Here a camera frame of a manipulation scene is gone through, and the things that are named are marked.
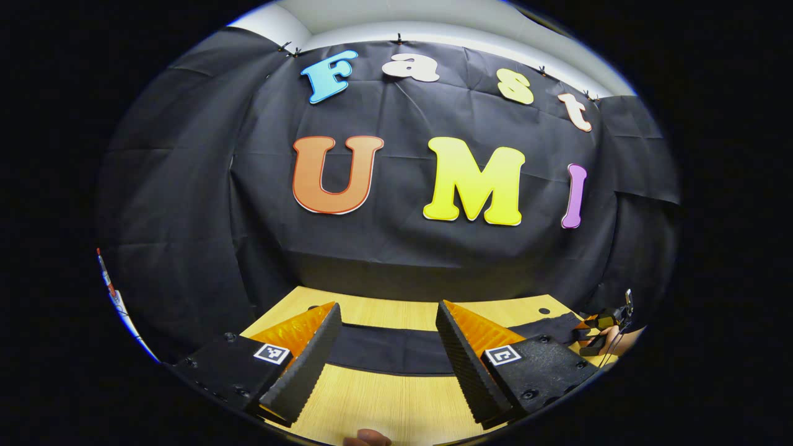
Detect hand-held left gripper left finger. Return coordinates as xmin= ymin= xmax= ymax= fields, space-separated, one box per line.
xmin=170 ymin=302 xmax=343 ymax=427

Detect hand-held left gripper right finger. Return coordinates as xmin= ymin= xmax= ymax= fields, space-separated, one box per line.
xmin=436 ymin=300 xmax=602 ymax=427

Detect black jeans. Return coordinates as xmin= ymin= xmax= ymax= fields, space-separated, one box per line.
xmin=327 ymin=313 xmax=586 ymax=376

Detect black backdrop cloth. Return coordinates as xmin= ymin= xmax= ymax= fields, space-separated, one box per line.
xmin=96 ymin=26 xmax=682 ymax=363

